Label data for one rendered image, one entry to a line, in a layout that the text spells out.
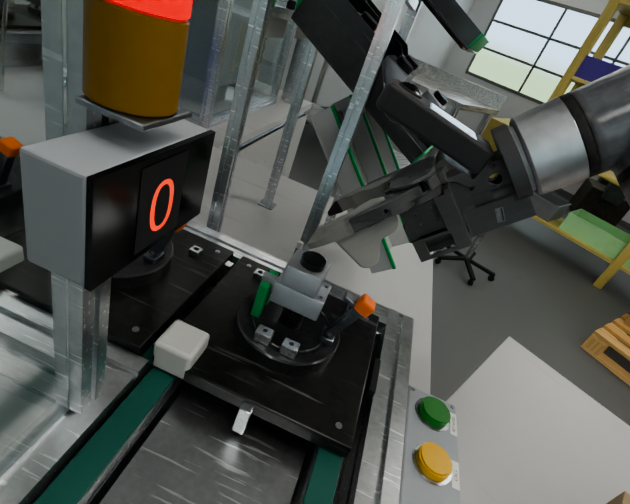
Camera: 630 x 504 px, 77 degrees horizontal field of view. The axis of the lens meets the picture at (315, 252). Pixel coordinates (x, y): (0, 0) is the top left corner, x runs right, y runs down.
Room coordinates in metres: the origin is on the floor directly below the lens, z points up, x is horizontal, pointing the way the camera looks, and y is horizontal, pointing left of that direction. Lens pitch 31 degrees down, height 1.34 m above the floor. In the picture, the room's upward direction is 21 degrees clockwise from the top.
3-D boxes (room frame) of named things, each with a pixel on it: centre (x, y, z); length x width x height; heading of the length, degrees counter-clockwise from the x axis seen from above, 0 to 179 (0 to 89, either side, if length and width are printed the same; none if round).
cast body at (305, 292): (0.40, 0.01, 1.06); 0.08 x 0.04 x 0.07; 85
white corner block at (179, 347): (0.31, 0.10, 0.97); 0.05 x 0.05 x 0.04; 85
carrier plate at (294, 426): (0.40, 0.00, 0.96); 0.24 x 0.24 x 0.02; 85
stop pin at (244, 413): (0.27, 0.01, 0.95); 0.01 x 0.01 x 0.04; 85
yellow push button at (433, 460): (0.30, -0.21, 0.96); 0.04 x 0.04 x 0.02
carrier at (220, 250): (0.42, 0.25, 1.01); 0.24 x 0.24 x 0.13; 85
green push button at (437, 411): (0.37, -0.22, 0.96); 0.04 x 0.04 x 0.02
